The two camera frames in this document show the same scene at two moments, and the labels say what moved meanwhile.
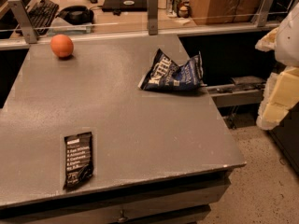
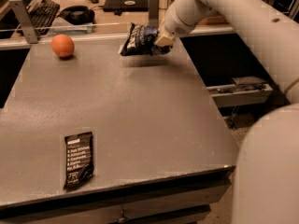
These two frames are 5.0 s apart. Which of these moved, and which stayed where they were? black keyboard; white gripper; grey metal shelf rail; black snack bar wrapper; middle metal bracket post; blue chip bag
Moved: blue chip bag; white gripper
Stayed: middle metal bracket post; grey metal shelf rail; black keyboard; black snack bar wrapper
